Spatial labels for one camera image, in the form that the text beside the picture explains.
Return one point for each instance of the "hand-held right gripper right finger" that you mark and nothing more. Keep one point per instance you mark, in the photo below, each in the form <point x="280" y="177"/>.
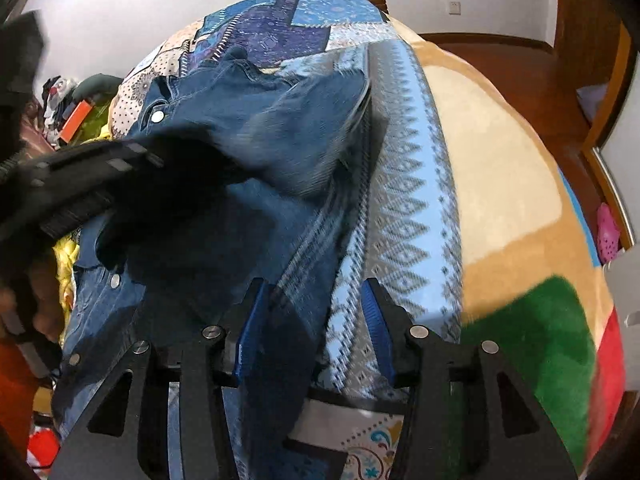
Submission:
<point x="376" y="332"/>

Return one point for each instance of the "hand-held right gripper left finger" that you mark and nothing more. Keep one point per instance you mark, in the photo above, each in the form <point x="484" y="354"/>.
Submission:
<point x="248" y="340"/>

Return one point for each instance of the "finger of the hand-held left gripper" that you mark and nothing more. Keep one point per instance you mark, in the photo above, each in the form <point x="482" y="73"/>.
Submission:
<point x="137" y="156"/>

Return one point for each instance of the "blue denim jacket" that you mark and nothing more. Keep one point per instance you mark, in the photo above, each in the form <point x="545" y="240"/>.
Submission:
<point x="280" y="125"/>

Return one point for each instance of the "pile of mixed clothes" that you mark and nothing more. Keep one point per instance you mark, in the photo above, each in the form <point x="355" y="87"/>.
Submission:
<point x="62" y="95"/>

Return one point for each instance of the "person's left hand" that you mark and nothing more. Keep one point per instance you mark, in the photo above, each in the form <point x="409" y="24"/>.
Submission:
<point x="42" y="295"/>

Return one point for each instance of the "yellow cloth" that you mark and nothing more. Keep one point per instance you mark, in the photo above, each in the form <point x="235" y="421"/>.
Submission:
<point x="66" y="260"/>

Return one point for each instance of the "orange box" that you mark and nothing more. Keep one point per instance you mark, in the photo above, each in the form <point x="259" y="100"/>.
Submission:
<point x="76" y="116"/>

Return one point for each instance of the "white floral patterned cloth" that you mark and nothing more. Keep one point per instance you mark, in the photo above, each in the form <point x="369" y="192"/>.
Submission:
<point x="367" y="452"/>

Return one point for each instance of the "blue patchwork printed bedsheet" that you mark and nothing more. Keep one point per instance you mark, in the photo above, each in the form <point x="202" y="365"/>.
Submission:
<point x="410" y="200"/>

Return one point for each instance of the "red orange cloth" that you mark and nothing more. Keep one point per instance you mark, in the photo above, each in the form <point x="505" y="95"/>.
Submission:
<point x="17" y="385"/>

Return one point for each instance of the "tan green red plush blanket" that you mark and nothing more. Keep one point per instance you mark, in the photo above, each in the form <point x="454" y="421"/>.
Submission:
<point x="505" y="170"/>

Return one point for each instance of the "pink clog shoe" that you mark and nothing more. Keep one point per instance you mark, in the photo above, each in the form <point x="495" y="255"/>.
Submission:
<point x="608" y="234"/>

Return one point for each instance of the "light purple cloth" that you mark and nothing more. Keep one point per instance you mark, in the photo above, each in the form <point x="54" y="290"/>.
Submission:
<point x="592" y="96"/>

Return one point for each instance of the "white wall socket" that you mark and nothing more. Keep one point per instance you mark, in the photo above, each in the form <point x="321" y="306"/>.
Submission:
<point x="454" y="7"/>

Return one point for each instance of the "wooden door frame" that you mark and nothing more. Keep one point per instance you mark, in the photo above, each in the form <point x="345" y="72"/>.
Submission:
<point x="602" y="25"/>

